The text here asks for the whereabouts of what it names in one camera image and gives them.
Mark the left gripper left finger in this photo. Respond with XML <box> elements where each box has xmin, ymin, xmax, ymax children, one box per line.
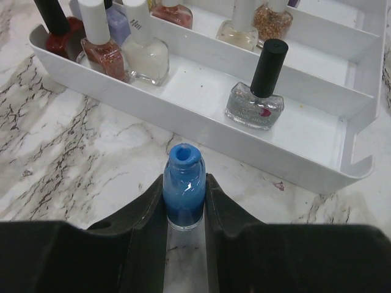
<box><xmin>1</xmin><ymin>177</ymin><xmax>167</xmax><ymax>292</ymax></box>

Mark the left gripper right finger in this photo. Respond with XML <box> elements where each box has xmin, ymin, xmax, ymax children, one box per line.
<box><xmin>205</xmin><ymin>175</ymin><xmax>390</xmax><ymax>292</ymax></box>

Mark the blue nail polish bottle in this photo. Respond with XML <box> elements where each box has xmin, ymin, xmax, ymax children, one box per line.
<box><xmin>163</xmin><ymin>143</ymin><xmax>206</xmax><ymax>231</ymax></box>

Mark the black cap glitter polish bottle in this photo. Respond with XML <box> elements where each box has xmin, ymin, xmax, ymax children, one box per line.
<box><xmin>225</xmin><ymin>38</ymin><xmax>288</xmax><ymax>130</ymax></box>

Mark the white polish bottle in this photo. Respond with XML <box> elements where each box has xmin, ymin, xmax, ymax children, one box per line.
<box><xmin>122</xmin><ymin>0</ymin><xmax>169</xmax><ymax>86</ymax></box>

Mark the pink glitter polish bottle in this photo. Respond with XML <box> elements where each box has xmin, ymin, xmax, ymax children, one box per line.
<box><xmin>78</xmin><ymin>1</ymin><xmax>130</xmax><ymax>82</ymax></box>

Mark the white organizer tray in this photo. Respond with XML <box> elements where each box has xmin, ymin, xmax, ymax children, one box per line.
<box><xmin>29</xmin><ymin>1</ymin><xmax>388</xmax><ymax>194</ymax></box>

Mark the clear polish bottle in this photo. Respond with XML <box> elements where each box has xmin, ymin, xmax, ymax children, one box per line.
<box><xmin>216</xmin><ymin>0</ymin><xmax>258</xmax><ymax>52</ymax></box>

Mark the red polish bottle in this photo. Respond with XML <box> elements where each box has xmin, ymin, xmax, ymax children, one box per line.
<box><xmin>34</xmin><ymin>0</ymin><xmax>86</xmax><ymax>62</ymax></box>

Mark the gold glitter polish bottle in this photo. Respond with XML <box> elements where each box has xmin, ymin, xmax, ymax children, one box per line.
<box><xmin>252</xmin><ymin>0</ymin><xmax>293</xmax><ymax>48</ymax></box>

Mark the lavender polish bottle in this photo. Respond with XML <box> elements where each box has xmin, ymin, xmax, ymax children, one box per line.
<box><xmin>104</xmin><ymin>0</ymin><xmax>131</xmax><ymax>46</ymax></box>

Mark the rose polish bottle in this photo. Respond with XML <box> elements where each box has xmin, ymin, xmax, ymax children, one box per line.
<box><xmin>152</xmin><ymin>0</ymin><xmax>193</xmax><ymax>29</ymax></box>

